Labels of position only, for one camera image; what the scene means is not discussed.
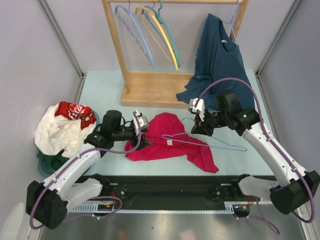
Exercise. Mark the teal laundry basket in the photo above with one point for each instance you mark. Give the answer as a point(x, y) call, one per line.
point(44, 170)

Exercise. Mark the light blue notched hanger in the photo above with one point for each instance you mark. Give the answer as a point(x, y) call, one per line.
point(131, 25)

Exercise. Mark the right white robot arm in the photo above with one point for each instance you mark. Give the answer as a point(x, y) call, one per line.
point(294, 185)

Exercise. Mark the teal hanger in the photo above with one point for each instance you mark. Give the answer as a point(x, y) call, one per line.
point(167, 37)

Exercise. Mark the green garment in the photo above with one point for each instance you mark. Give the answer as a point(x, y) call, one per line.
point(53, 161)

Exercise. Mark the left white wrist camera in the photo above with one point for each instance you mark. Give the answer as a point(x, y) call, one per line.
point(140, 122)

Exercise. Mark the white slotted cable duct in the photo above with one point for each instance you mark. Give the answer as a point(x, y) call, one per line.
point(103, 207)

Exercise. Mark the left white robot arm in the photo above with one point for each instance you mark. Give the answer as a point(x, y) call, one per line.
point(48, 202)

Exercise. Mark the white and red shirt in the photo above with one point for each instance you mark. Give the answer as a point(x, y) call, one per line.
point(63, 128)

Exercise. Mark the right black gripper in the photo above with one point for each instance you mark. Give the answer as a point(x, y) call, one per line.
point(201, 127)

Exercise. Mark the dark blue t shirt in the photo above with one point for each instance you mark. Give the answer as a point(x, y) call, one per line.
point(217, 57)

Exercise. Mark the light blue wire hanger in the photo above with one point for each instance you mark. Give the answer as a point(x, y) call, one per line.
point(233, 23)

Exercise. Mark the yellow hanger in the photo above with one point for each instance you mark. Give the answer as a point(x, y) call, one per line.
point(146, 23)

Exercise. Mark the pink t shirt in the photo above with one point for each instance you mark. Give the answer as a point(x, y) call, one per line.
point(169, 140)

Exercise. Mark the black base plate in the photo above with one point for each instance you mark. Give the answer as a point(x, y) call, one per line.
point(171, 189)

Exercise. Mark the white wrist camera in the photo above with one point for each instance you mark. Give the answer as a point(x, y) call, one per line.
point(140, 122)
point(197, 106)

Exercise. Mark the wooden clothes rack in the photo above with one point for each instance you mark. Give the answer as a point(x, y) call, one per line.
point(154, 89)

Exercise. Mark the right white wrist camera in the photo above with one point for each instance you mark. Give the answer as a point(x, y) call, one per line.
point(197, 106)

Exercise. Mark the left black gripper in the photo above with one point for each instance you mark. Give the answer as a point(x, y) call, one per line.
point(142, 142)

